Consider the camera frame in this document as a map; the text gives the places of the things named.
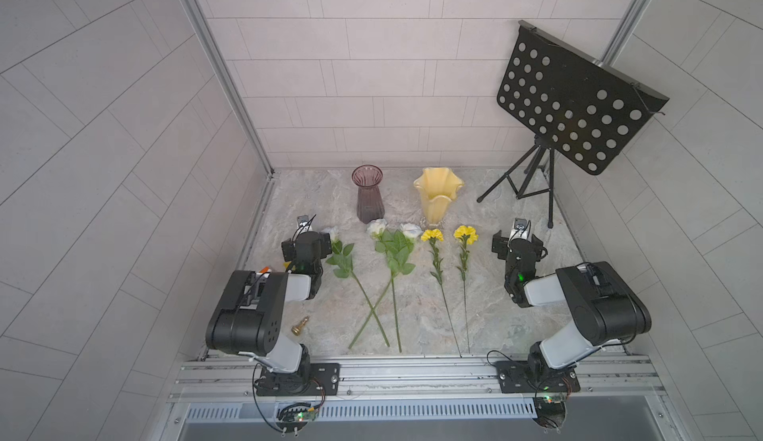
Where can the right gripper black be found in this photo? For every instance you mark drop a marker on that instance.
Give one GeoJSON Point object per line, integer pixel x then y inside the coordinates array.
{"type": "Point", "coordinates": [516, 247]}

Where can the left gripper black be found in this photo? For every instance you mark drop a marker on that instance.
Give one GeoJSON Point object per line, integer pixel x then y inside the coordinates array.
{"type": "Point", "coordinates": [323, 245]}

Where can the white rose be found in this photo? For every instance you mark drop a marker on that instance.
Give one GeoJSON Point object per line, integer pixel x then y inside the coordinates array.
{"type": "Point", "coordinates": [398, 245]}
{"type": "Point", "coordinates": [374, 231]}
{"type": "Point", "coordinates": [341, 258]}

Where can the yellow carnation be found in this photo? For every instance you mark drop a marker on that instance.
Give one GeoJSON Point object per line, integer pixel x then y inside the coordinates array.
{"type": "Point", "coordinates": [433, 237]}
{"type": "Point", "coordinates": [466, 236]}

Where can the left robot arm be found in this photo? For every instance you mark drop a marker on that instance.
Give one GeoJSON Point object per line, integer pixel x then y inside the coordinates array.
{"type": "Point", "coordinates": [247, 321]}

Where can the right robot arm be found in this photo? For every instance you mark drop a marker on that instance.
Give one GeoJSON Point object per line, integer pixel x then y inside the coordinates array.
{"type": "Point", "coordinates": [604, 311]}

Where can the small brass piece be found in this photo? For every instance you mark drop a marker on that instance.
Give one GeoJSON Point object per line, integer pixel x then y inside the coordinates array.
{"type": "Point", "coordinates": [298, 328]}

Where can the purple glass vase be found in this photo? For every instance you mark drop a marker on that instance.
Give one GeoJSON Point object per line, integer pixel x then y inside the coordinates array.
{"type": "Point", "coordinates": [370, 204]}

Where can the yellow wavy vase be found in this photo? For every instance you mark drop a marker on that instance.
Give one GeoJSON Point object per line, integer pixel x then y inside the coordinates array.
{"type": "Point", "coordinates": [438, 189]}

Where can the ventilation grille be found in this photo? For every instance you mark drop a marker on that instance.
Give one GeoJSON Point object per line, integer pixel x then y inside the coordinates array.
{"type": "Point", "coordinates": [375, 410]}

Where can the black perforated music stand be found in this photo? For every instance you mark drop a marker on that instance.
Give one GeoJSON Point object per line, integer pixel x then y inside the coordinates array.
{"type": "Point", "coordinates": [575, 106]}

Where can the left circuit board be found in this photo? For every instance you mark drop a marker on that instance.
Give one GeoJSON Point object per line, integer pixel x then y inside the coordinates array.
{"type": "Point", "coordinates": [294, 417]}

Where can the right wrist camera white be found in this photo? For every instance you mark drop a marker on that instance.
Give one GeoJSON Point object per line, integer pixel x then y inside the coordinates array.
{"type": "Point", "coordinates": [520, 227]}

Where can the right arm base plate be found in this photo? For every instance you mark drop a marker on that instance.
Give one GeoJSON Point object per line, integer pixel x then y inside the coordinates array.
{"type": "Point", "coordinates": [523, 377]}

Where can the aluminium rail frame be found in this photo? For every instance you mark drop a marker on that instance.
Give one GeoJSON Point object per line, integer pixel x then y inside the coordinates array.
{"type": "Point", "coordinates": [452, 377]}

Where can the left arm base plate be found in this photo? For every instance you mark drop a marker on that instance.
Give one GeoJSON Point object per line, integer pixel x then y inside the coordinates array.
{"type": "Point", "coordinates": [311, 380]}

